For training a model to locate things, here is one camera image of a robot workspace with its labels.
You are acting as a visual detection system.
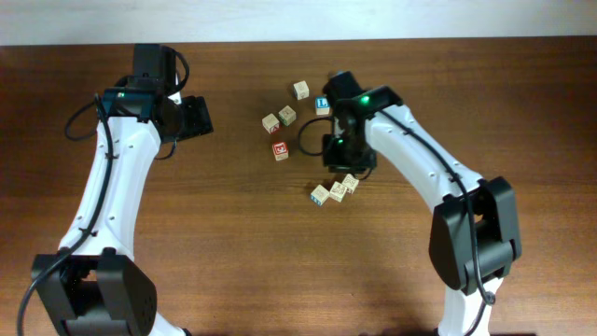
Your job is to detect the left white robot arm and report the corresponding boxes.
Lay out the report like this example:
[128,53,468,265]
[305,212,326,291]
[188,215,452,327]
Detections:
[27,88,214,335]

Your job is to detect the K wooden block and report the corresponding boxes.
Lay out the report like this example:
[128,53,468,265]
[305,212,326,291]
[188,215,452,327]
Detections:
[341,174,359,194]

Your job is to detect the green-edged wooden block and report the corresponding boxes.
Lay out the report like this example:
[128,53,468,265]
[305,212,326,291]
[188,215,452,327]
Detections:
[278,105,297,126]

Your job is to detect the blue L wooden block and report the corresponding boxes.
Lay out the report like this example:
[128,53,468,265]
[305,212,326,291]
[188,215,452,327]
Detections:
[315,96,330,116]

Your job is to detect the red E wooden block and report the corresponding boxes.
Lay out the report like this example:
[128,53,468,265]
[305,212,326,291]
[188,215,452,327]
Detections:
[271,142,289,161]

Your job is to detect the blue-sided wooden block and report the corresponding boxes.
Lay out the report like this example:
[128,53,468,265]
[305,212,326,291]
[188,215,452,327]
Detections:
[310,185,329,206]

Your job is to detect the blue D wooden block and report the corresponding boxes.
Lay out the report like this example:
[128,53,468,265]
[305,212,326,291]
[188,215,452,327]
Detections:
[293,80,310,100]

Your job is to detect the red A wooden block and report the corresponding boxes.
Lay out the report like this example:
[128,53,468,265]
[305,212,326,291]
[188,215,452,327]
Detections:
[262,114,280,134]

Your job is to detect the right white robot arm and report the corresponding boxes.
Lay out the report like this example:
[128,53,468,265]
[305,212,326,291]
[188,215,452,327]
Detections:
[323,95,521,335]

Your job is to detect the green V wooden block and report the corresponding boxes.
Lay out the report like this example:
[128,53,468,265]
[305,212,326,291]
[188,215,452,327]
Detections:
[329,181,347,203]

